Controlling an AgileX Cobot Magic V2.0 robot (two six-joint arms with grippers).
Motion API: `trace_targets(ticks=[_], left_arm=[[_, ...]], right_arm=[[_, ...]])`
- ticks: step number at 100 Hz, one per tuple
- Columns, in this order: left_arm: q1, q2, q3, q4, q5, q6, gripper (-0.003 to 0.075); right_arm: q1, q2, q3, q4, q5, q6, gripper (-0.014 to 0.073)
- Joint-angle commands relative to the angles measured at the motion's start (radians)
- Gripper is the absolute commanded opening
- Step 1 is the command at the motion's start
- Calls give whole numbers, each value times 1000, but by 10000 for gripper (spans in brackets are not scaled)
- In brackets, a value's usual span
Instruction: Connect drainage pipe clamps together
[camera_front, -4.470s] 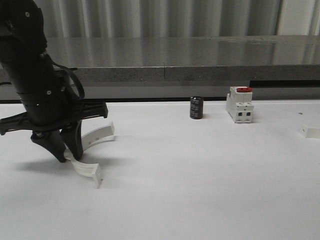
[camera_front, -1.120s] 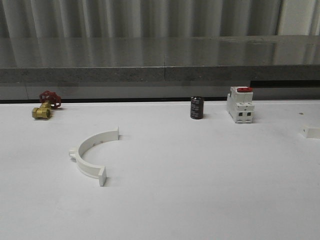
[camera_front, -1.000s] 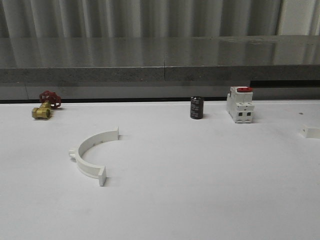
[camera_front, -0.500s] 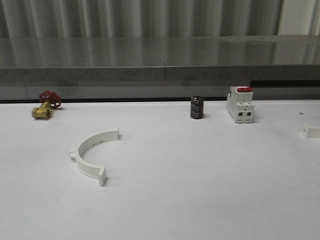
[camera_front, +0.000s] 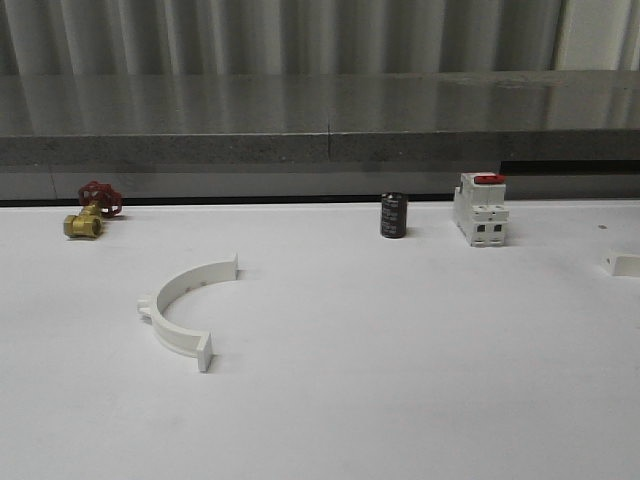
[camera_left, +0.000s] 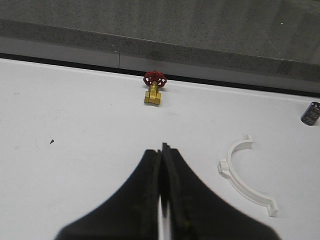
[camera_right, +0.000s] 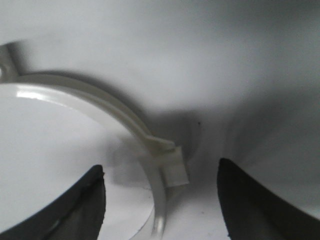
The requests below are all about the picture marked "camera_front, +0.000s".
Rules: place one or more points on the white half pipe clamp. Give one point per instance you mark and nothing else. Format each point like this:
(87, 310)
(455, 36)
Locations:
(621, 264)
(181, 340)

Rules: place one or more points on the black cylindrical capacitor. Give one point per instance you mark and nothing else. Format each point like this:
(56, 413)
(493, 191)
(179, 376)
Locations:
(393, 215)

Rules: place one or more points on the brass valve with red handwheel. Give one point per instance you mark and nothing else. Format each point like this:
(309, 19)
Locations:
(99, 201)

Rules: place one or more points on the grey stone countertop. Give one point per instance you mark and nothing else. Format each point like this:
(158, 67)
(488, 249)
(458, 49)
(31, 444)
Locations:
(576, 122)

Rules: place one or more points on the grey pleated curtain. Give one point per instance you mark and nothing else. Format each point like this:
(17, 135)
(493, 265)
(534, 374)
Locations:
(316, 37)

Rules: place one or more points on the white circuit breaker red switch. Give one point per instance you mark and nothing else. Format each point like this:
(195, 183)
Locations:
(479, 210)

